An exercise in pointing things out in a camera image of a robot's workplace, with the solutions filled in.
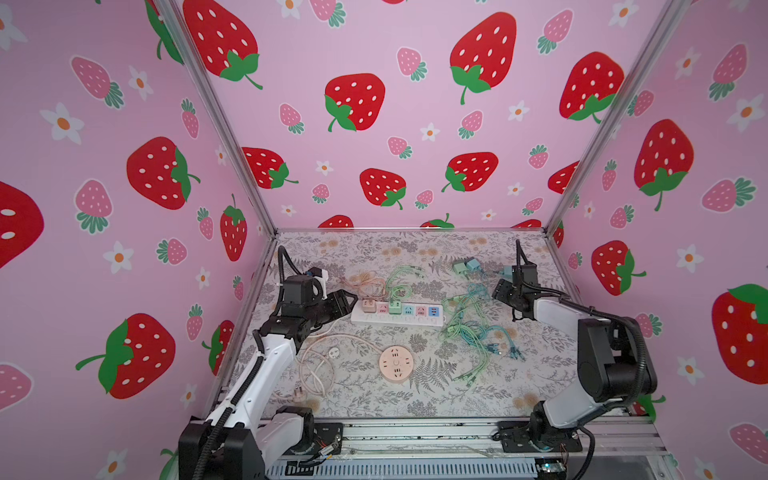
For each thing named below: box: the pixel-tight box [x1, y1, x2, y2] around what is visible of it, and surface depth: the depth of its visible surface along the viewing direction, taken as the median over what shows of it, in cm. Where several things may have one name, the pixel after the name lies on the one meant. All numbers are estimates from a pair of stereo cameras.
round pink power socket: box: [378, 345, 414, 383], surface depth 85 cm
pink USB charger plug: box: [362, 299, 376, 313], surface depth 93 cm
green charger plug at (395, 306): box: [389, 297, 402, 315], surface depth 93 cm
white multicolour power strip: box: [350, 300, 446, 327], surface depth 95 cm
